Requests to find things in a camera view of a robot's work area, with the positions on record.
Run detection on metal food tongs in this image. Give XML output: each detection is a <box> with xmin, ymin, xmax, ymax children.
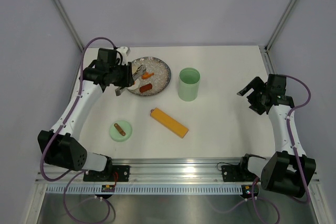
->
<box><xmin>131</xmin><ymin>65</ymin><xmax>146</xmax><ymax>89</ymax></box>

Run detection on toy orange chicken drumstick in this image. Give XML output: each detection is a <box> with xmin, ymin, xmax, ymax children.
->
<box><xmin>141</xmin><ymin>72</ymin><xmax>154</xmax><ymax>80</ymax></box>

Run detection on toy red sausage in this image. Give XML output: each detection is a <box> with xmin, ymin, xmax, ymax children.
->
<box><xmin>139</xmin><ymin>83</ymin><xmax>153</xmax><ymax>93</ymax></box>

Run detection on toy fried egg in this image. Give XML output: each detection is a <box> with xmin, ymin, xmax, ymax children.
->
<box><xmin>128</xmin><ymin>81</ymin><xmax>140</xmax><ymax>90</ymax></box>

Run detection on toy beige bun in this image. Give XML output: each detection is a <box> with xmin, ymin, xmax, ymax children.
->
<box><xmin>132</xmin><ymin>66</ymin><xmax>142</xmax><ymax>76</ymax></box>

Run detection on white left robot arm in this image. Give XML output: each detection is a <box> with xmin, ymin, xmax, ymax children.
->
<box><xmin>38</xmin><ymin>47</ymin><xmax>135</xmax><ymax>181</ymax></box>

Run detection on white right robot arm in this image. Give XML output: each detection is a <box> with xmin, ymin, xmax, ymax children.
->
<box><xmin>237</xmin><ymin>74</ymin><xmax>316</xmax><ymax>198</ymax></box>

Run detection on yellow rectangular box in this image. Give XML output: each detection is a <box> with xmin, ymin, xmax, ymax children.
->
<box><xmin>150</xmin><ymin>108</ymin><xmax>189</xmax><ymax>138</ymax></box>

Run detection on green cylindrical lunch container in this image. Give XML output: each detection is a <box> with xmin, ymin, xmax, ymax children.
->
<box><xmin>178</xmin><ymin>68</ymin><xmax>201</xmax><ymax>102</ymax></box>

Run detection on glittery round plate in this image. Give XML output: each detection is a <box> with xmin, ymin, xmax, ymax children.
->
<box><xmin>128</xmin><ymin>57</ymin><xmax>171</xmax><ymax>97</ymax></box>

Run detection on green round lid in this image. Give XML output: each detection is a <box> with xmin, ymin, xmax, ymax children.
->
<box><xmin>109</xmin><ymin>120</ymin><xmax>133</xmax><ymax>142</ymax></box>

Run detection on aluminium right frame rail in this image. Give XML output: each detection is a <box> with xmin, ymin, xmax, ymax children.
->
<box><xmin>258</xmin><ymin>46</ymin><xmax>276</xmax><ymax>74</ymax></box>

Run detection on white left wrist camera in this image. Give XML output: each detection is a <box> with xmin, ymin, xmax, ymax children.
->
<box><xmin>115</xmin><ymin>47</ymin><xmax>130</xmax><ymax>65</ymax></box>

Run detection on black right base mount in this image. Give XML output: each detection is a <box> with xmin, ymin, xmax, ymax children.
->
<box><xmin>220</xmin><ymin>165</ymin><xmax>263</xmax><ymax>182</ymax></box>

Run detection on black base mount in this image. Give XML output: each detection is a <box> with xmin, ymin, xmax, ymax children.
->
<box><xmin>83</xmin><ymin>165</ymin><xmax>130</xmax><ymax>182</ymax></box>
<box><xmin>220</xmin><ymin>165</ymin><xmax>263</xmax><ymax>182</ymax></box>

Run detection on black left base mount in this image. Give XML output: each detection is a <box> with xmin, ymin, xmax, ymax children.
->
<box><xmin>83</xmin><ymin>165</ymin><xmax>130</xmax><ymax>182</ymax></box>

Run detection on aluminium front rail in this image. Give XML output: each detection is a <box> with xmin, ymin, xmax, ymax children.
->
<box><xmin>35</xmin><ymin>158</ymin><xmax>320</xmax><ymax>185</ymax></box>

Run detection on aluminium left frame post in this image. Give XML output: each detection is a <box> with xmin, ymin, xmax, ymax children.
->
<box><xmin>51</xmin><ymin>0</ymin><xmax>84</xmax><ymax>51</ymax></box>

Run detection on aluminium corner frame post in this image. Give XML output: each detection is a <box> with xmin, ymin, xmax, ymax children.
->
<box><xmin>265</xmin><ymin>0</ymin><xmax>299</xmax><ymax>53</ymax></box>

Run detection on white slotted cable duct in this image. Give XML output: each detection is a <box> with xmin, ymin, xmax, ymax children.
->
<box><xmin>46</xmin><ymin>184</ymin><xmax>243</xmax><ymax>195</ymax></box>

